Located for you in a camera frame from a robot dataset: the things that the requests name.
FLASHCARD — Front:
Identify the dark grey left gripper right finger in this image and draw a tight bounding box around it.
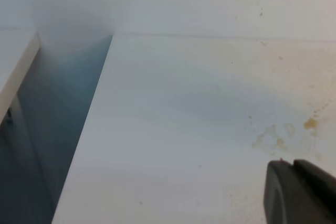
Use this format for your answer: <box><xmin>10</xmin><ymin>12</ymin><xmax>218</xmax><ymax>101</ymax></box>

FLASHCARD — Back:
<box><xmin>293</xmin><ymin>159</ymin><xmax>335</xmax><ymax>195</ymax></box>

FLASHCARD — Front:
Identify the white side table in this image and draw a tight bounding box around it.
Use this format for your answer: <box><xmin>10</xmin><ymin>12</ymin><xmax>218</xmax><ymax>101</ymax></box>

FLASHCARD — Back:
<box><xmin>1</xmin><ymin>29</ymin><xmax>40</xmax><ymax>120</ymax></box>

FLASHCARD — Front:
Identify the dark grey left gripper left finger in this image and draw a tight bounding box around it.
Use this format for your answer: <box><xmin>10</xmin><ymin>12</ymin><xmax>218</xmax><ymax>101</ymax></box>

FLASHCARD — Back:
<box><xmin>264</xmin><ymin>160</ymin><xmax>335</xmax><ymax>224</ymax></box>

